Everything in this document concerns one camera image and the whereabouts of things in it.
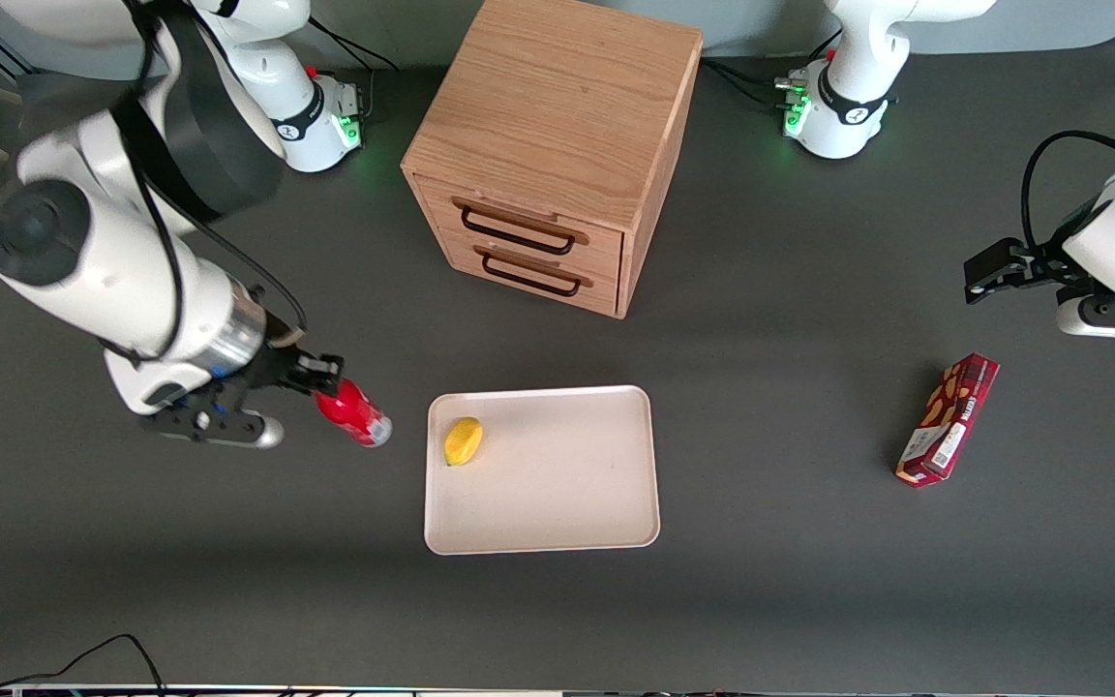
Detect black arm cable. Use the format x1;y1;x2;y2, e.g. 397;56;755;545
1019;130;1115;255
98;0;310;365

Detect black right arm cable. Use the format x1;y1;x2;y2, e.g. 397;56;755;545
98;0;310;365

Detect red coke bottle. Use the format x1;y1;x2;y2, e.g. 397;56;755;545
314;379;394;449

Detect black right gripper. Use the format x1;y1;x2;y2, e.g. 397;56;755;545
248;338;347;397

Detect beige rectangular tray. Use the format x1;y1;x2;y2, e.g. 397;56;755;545
423;385;662;557

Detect red snack box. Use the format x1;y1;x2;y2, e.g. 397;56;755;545
895;352;1002;489

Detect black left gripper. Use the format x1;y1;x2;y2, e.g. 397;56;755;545
964;232;1092;306

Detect wooden drawer cabinet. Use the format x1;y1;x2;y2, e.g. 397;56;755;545
401;0;705;320

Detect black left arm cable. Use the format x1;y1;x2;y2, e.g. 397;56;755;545
1019;130;1115;255

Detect yellow lemon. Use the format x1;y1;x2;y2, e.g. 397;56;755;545
443;417;485;468

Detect black right arm base cables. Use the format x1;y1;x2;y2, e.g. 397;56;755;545
304;23;401;123

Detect black left arm base cables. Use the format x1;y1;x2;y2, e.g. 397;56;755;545
701;33;843;109

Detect thin black table cable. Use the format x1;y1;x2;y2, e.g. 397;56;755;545
0;633;167;697

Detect black arm base cables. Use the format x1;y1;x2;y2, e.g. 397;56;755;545
701;33;843;109
304;23;401;123

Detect black metal drawer handle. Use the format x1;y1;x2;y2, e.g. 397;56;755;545
452;197;591;258
474;245;595;299

